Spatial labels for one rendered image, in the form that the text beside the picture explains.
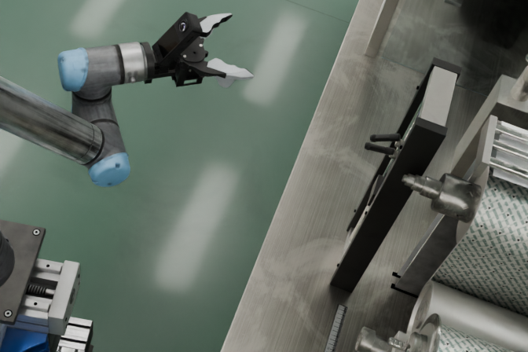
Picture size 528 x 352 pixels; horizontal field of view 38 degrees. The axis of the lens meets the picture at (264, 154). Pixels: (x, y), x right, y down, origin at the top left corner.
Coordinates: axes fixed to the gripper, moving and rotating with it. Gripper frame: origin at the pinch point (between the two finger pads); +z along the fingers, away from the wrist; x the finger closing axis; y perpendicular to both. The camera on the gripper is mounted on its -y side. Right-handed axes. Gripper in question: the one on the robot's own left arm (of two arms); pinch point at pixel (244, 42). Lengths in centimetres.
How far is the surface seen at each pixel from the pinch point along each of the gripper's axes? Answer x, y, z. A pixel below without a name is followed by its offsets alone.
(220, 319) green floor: 22, 122, 10
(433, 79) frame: 28.3, -24.3, 18.7
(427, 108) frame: 33.5, -25.1, 15.0
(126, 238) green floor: -14, 127, -12
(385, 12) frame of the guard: -18, 20, 47
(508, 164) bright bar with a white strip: 47, -29, 21
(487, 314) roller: 64, -9, 20
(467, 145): 22, 20, 52
